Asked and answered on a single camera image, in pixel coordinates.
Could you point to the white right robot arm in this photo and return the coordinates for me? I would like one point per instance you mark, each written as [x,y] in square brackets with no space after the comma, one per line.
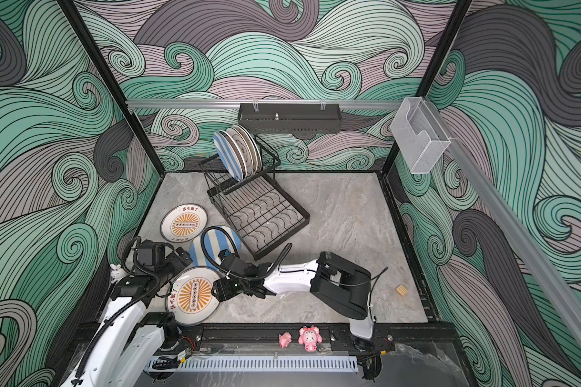
[342,285]

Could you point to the clear plastic wall holder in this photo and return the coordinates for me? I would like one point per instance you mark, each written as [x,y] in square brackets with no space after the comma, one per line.
[419,131]

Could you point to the blue white striped plate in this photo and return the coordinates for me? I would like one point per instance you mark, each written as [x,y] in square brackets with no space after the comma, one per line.
[229,155]
[215,241]

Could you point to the orange sunburst plate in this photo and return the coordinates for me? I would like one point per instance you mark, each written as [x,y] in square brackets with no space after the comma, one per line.
[190,299]
[184,223]

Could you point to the black wire dish rack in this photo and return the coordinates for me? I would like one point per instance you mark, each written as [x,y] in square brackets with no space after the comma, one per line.
[258,209]

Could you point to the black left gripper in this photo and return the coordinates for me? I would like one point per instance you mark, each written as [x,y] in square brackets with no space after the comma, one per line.
[177,264]

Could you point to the white rabbit figurine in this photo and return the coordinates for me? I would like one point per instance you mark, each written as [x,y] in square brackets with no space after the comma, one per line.
[117,273]

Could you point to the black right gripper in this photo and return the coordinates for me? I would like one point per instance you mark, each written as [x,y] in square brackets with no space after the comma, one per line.
[219,291]

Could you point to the small wooden block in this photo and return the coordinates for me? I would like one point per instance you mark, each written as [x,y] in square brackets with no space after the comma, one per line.
[402,290]

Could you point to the white slotted cable duct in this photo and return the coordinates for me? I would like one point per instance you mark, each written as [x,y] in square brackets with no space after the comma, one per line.
[260,364]

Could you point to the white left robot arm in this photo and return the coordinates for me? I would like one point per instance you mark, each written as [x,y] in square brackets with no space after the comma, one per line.
[129,334]

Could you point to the large pink pig toy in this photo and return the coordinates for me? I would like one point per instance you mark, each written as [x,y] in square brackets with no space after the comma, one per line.
[310,338]

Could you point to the green red rimmed white plate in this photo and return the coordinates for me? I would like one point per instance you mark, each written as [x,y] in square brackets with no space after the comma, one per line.
[243,151]

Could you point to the aluminium wall rail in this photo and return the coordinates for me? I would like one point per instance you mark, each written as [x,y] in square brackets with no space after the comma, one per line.
[203,103]

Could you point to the white green line plate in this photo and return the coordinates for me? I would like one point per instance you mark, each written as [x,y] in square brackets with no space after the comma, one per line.
[252,147]

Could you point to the small pink pig toy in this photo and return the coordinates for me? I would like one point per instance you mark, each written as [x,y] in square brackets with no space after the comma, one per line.
[285,340]

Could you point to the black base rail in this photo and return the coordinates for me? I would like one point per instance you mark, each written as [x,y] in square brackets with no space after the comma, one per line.
[336,336]

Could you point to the black frame post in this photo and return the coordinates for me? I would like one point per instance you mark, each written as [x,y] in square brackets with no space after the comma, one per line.
[87,40]

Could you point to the cream floral plate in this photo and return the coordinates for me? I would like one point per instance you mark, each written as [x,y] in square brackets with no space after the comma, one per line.
[258,163]

